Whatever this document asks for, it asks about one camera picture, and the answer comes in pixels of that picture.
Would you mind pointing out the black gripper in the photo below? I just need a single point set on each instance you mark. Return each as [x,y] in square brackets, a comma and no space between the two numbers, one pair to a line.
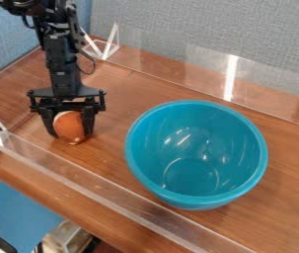
[67,95]

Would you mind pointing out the blue plastic bowl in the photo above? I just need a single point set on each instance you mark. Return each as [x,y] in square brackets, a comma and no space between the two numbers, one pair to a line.
[196,153]

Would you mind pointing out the metal table leg frame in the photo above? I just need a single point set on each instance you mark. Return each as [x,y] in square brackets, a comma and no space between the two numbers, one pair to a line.
[67,238]

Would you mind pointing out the brown toy mushroom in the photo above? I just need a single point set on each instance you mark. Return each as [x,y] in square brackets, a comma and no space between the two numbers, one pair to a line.
[68,128]

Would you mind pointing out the clear acrylic back barrier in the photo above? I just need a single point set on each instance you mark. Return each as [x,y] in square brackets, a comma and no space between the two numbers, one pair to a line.
[238,80]

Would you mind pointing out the clear acrylic front barrier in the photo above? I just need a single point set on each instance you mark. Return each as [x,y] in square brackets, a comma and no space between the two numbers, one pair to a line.
[129,221]

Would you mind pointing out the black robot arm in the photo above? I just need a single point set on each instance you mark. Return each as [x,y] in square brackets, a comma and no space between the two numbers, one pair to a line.
[53,19]

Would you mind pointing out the clear acrylic barrier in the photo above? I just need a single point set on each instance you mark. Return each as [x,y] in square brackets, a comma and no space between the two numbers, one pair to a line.
[129,221]
[238,80]

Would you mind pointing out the clear acrylic corner bracket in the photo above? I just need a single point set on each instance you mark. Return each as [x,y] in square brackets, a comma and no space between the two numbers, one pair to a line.
[97,49]

